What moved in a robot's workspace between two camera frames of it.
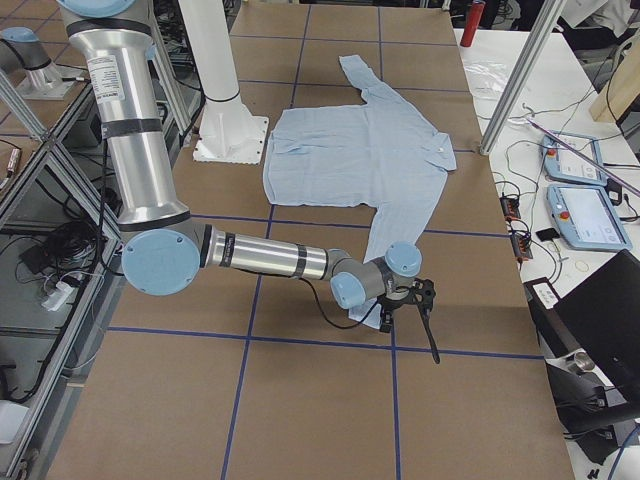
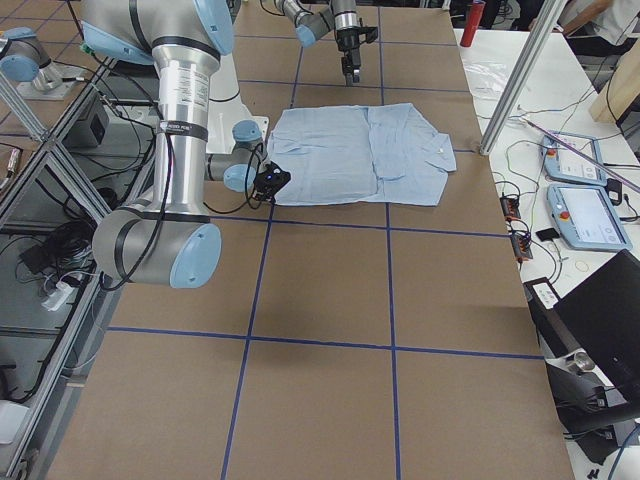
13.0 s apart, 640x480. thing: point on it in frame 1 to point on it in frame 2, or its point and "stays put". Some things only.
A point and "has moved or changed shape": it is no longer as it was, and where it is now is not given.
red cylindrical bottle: [472, 13] stays put
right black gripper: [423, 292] to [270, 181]
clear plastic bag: [486, 79] stays put
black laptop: [590, 339] stays put
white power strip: [53, 302] stays put
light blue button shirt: [381, 154] has moved or changed shape
